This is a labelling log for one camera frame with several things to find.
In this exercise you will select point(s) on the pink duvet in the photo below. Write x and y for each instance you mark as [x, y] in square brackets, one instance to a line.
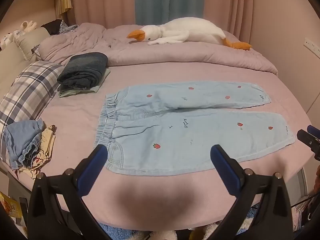
[175, 55]

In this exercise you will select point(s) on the pink curtain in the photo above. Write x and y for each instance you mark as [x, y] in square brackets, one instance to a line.
[225, 5]
[102, 2]

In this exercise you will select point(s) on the beige pillow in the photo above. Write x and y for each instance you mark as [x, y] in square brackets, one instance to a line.
[28, 42]

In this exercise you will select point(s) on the teal curtain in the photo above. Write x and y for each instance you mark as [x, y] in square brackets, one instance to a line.
[170, 0]

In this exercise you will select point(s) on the cream padded headboard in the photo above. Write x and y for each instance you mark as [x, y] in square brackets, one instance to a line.
[10, 67]

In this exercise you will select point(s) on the light blue strawberry pants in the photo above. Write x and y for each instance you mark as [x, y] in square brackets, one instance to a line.
[175, 135]

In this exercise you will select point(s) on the folded dark blue jeans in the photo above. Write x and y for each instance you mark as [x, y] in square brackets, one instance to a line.
[82, 67]

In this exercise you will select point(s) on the white wall socket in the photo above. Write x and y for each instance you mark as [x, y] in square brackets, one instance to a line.
[312, 47]

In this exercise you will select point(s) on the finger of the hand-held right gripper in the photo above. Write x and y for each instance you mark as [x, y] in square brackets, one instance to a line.
[314, 130]
[307, 141]

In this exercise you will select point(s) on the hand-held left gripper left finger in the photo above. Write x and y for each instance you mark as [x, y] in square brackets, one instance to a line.
[93, 170]

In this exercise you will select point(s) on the plaid pillow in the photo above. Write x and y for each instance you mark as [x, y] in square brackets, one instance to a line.
[27, 92]

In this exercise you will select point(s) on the crumpled blue garment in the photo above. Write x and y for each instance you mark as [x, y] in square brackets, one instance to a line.
[21, 140]

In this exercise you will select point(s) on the folded light green garment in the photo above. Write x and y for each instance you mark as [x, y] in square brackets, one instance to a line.
[75, 93]

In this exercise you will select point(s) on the crumpled cream printed garment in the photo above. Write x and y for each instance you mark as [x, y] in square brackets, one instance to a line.
[47, 140]

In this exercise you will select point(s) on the bed with pink sheet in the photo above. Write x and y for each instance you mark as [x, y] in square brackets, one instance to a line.
[75, 120]

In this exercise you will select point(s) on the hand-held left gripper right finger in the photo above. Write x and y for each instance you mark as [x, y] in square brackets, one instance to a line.
[223, 168]

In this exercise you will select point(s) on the white bunny plush toy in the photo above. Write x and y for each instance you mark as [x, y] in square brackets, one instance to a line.
[28, 26]
[7, 38]

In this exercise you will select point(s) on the white goose plush toy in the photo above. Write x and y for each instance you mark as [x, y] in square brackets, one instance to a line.
[190, 30]

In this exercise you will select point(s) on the blue plaid shirt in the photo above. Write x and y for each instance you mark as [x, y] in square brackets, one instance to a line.
[67, 27]

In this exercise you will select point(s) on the dark clothing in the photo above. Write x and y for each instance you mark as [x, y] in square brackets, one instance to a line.
[51, 27]

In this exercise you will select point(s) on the yellow packet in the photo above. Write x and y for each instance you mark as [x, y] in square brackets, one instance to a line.
[10, 206]

